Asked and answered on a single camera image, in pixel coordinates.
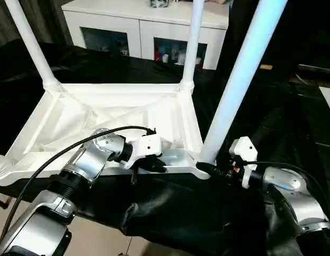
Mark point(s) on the black work mat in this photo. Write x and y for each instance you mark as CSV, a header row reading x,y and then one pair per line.
x,y
180,218

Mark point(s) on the small yellow tag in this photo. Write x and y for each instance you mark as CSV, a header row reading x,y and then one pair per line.
x,y
266,66

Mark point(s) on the flat white board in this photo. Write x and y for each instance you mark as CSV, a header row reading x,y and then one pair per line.
x,y
329,101

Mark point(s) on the white cabinet with glass doors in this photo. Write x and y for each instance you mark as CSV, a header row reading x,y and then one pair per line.
x,y
111,13

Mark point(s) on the small grey object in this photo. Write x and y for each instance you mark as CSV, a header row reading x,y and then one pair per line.
x,y
159,2

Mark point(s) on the grey curtain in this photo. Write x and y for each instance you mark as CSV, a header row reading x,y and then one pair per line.
x,y
47,18

